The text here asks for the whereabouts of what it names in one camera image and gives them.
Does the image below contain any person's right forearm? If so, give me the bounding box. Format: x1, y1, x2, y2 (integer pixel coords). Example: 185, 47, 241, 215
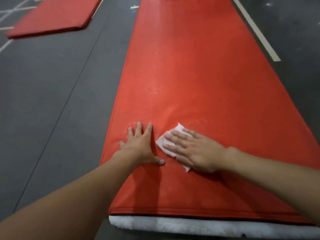
224, 147, 320, 227

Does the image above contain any red mat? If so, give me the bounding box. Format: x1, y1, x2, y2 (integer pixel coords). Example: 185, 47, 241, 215
6, 0, 103, 39
100, 0, 320, 225

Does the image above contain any white wet wipe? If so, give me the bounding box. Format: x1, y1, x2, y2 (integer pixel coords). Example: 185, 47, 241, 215
155, 122, 192, 173

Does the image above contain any person's left hand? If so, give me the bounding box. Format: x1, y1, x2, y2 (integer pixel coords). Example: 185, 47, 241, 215
118, 122, 166, 167

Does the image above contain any white fluffy padding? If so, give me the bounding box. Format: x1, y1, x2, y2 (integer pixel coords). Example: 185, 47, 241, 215
109, 215, 320, 240

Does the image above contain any person's right hand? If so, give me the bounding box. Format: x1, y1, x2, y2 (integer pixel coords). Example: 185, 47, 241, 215
162, 128, 238, 174

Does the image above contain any person's left forearm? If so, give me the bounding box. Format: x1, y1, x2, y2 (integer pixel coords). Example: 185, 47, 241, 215
0, 151, 138, 240

